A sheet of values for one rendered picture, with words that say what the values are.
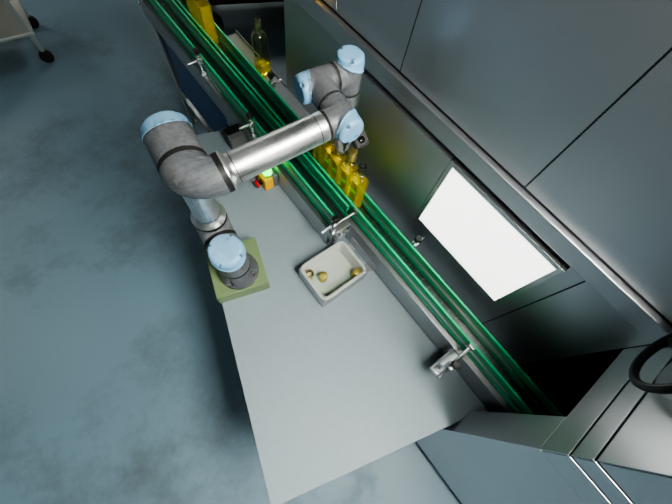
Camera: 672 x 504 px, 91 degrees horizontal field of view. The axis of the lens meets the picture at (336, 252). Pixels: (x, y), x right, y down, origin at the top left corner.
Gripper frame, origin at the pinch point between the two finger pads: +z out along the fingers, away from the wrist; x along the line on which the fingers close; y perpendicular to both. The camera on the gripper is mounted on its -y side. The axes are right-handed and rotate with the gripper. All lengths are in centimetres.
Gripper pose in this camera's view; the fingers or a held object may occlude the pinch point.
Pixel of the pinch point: (343, 151)
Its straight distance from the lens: 121.0
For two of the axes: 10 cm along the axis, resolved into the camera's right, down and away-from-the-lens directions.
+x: -8.2, 4.9, -2.8
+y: -5.6, -7.7, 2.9
